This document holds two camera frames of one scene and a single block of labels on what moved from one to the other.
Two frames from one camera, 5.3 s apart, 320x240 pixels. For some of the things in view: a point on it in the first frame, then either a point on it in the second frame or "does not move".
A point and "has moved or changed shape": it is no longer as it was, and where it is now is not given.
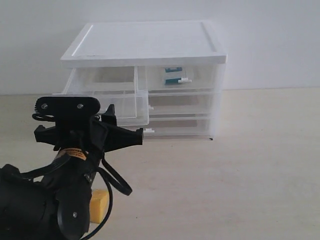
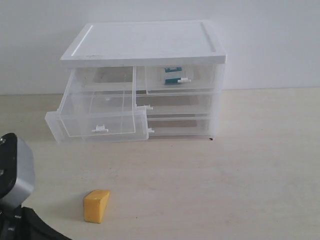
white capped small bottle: [180, 80] to [172, 75]
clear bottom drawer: [179, 128] does not move
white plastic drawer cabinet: [165, 77] does not move
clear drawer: [125, 87] has moved or changed shape
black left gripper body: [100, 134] to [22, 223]
